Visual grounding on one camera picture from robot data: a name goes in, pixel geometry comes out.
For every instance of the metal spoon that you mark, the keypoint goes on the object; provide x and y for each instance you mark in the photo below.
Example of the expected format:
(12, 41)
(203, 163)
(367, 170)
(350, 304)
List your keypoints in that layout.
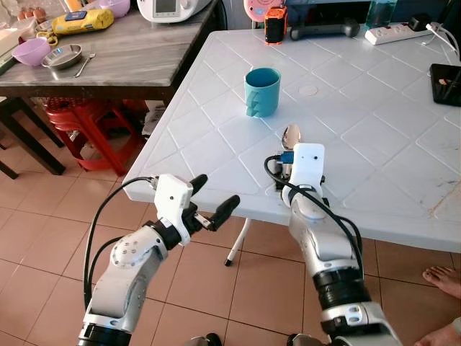
(291, 135)

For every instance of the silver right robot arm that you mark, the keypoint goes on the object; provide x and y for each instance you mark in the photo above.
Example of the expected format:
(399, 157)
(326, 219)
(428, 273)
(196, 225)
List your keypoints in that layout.
(325, 246)

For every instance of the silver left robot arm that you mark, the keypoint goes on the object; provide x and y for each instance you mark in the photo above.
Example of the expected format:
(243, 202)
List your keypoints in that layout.
(130, 268)

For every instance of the teal plastic cup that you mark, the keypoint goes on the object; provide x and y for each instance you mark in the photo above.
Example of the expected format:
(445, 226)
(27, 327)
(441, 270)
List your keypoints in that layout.
(262, 92)

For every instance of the white plastic table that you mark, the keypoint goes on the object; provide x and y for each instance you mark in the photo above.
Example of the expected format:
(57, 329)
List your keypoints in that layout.
(374, 137)

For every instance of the black left robot foot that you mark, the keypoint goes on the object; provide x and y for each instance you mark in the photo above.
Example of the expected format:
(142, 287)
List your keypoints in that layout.
(203, 340)

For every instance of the black robot foot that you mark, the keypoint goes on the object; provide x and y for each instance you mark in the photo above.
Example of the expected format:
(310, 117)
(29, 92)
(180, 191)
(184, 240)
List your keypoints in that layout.
(301, 340)
(203, 340)

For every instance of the red plastic stool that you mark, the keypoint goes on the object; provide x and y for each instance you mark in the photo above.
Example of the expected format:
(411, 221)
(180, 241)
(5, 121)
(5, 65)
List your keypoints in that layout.
(90, 126)

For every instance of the dark table with marble top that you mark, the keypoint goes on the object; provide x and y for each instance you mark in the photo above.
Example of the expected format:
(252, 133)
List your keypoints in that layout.
(144, 65)

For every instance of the orange and black device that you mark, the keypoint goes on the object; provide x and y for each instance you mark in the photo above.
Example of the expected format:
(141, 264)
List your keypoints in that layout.
(276, 27)

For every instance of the black right robot foot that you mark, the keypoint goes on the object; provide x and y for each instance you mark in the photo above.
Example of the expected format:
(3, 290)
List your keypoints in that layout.
(301, 340)

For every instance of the metal fork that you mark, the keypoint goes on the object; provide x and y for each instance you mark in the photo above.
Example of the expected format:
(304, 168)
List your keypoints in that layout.
(86, 62)

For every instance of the pink round container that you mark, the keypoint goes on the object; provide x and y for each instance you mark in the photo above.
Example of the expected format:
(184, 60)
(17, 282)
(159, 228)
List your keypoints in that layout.
(258, 9)

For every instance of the white kitchen appliance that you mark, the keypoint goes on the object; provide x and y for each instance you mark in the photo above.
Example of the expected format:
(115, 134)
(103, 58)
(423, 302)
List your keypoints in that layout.
(173, 9)

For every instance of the white power strip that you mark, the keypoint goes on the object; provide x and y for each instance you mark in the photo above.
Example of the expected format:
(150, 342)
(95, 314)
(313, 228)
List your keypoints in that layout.
(392, 34)

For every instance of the black rectangular tray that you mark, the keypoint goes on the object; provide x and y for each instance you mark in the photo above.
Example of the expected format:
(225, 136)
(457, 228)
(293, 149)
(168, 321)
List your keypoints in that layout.
(445, 86)

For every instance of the steel plate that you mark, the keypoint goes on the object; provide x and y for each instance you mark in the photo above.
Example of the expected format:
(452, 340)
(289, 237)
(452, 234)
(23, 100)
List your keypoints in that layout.
(62, 58)

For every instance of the person's bare foot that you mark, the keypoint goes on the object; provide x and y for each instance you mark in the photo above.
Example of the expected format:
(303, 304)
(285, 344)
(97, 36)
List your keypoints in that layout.
(439, 337)
(443, 280)

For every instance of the teal clear bottle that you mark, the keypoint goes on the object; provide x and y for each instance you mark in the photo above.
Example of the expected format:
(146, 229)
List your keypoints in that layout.
(382, 13)

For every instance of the yellow food packet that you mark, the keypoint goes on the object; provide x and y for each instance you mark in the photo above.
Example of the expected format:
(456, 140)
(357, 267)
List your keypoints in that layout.
(94, 23)

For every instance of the pink plastic bowl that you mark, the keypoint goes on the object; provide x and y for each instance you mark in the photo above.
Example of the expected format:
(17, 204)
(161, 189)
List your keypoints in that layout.
(115, 7)

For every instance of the black plug adapter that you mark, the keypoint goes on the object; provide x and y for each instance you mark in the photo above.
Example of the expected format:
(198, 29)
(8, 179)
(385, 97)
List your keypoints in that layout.
(420, 22)

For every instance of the small blue box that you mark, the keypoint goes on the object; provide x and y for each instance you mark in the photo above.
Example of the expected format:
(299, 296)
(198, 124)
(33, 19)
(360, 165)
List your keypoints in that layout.
(76, 15)

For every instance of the purple plastic bowl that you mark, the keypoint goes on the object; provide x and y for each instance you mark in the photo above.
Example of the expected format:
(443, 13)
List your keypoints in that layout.
(30, 52)

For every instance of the tray of brown eggs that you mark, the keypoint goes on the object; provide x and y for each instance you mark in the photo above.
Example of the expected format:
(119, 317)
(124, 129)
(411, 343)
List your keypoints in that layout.
(32, 13)

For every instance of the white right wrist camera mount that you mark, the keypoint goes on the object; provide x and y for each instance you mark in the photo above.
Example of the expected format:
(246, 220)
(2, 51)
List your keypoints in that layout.
(308, 167)

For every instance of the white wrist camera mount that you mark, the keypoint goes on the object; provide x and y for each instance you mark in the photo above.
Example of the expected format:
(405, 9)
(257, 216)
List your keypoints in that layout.
(308, 167)
(171, 196)

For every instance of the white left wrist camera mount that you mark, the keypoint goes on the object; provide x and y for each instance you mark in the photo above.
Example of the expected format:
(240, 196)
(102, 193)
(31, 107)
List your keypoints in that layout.
(171, 196)

